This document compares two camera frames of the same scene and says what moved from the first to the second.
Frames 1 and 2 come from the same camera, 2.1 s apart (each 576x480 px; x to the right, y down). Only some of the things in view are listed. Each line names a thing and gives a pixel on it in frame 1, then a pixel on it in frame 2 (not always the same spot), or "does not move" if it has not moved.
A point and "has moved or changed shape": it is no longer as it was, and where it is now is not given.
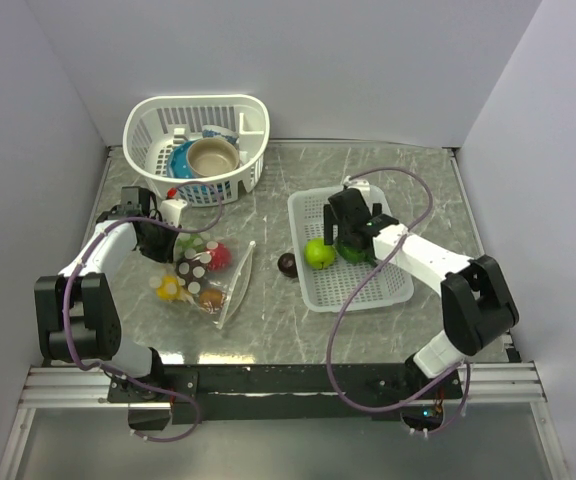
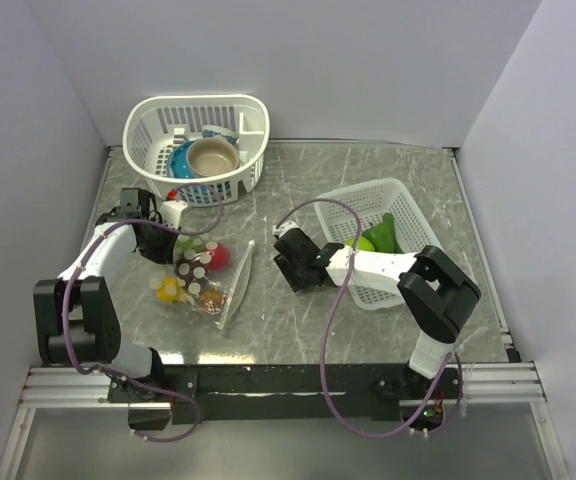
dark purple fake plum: x=287 y=265 has moved or changed shape
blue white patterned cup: x=214 y=131 does not move
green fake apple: x=318 y=254 has moved or changed shape
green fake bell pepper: x=356 y=255 has moved or changed shape
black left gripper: x=165 y=254 does not move
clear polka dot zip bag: x=208 y=272 does not move
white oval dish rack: x=201 y=149 does not move
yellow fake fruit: x=170 y=288 does not move
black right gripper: x=328 y=226 to x=295 y=281
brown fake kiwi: x=211 y=300 does not move
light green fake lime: x=195 y=243 does not move
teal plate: x=177 y=161 does not move
